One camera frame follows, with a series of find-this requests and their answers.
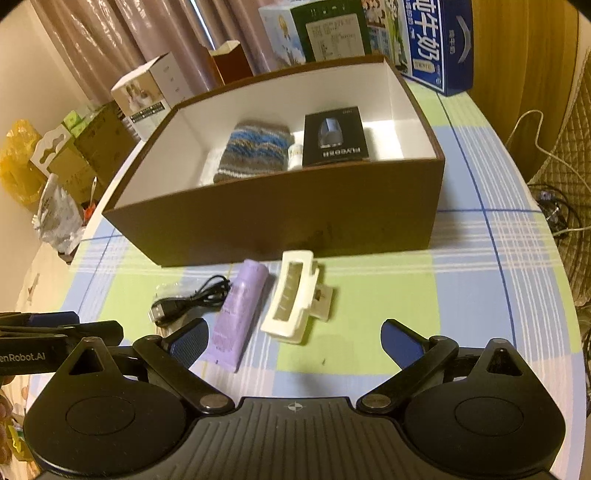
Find chair with quilted cover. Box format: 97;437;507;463
527;46;591;186

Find pale purple tube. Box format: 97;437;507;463
205;259;270;373

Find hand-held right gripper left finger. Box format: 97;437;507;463
52;318;234;416

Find black usb cable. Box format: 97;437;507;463
148;274;232;330

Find checked tablecloth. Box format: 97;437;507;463
25;78;583;418

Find black product box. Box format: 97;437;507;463
302;110;372;167

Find dark red carton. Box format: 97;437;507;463
207;40;255;86

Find blue milk carton box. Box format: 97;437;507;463
364;0;475;97

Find yellow plastic bag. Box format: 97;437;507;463
0;119;45;205

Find striped knitted pouch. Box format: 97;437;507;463
214;120;295;185

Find white cutout cardboard piece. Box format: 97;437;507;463
30;122;75;177

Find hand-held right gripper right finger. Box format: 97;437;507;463
356;318;536;414

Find brown curtain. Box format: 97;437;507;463
30;0;296;112

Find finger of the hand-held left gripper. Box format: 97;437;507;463
0;311;79;329
0;320;125;348

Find green tissue pack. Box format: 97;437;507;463
62;108;96;136

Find brown cardboard storage box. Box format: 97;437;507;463
102;54;447;269

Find white plastic bag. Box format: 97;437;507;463
31;179;85;253

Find white cable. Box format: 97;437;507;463
505;109;591;237

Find white hair claw clip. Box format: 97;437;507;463
260;250;334;345

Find green milk carton box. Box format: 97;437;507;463
258;0;373;71

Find white photo-printed box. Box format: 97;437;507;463
110;52;195;142

